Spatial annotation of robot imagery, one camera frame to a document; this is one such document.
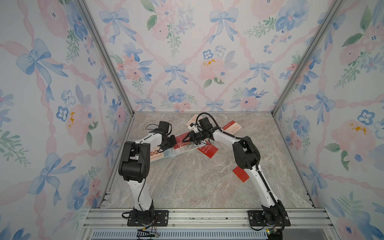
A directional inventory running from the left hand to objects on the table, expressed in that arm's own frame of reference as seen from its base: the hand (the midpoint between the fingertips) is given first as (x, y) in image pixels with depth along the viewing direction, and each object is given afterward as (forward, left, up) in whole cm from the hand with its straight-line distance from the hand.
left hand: (175, 143), depth 100 cm
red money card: (-3, -23, -3) cm, 23 cm away
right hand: (0, -7, +2) cm, 7 cm away
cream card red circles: (-9, +12, 0) cm, 15 cm away
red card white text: (0, -3, +3) cm, 4 cm away
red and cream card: (+15, -40, -2) cm, 43 cm away
